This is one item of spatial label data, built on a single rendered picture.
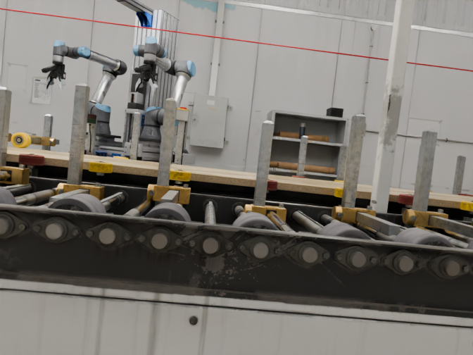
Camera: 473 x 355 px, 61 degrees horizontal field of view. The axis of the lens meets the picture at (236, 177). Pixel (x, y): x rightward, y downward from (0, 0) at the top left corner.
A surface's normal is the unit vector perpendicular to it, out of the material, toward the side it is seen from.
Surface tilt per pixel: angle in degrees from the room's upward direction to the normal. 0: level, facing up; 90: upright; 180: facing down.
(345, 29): 90
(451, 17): 90
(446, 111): 90
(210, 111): 90
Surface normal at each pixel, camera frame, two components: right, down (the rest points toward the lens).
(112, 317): 0.07, 0.07
